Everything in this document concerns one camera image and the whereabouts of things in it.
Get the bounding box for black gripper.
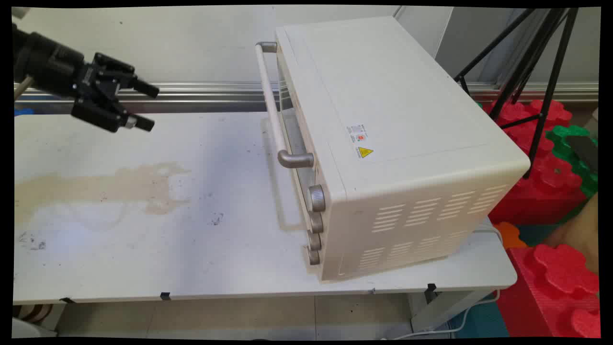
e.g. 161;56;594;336
12;24;160;134

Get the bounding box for glass oven door with handle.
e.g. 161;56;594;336
254;41;317;226

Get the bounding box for large silver oven knob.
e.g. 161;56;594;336
307;184;327;213

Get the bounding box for white red label sticker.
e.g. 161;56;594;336
346;124;369;143

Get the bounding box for cream toaster oven housing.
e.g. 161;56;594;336
274;16;531;282

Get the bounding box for white table leg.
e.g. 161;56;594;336
408;287;495;333

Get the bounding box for orange foam puzzle piece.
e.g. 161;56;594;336
492;221;528;250

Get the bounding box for teal foam floor mat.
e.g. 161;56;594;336
448;293;510;339

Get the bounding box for black tripod stand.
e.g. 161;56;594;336
454;7;579;180

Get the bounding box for red foam puzzle block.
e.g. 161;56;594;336
497;243;601;339
483;99;588;226

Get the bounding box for green foam puzzle block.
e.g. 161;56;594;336
546;125;599;199

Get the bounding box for black flat object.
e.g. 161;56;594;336
565;136;599;174

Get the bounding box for aluminium profile rail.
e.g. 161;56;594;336
14;81;599;104

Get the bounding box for white power cable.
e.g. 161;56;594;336
381;217;504;340

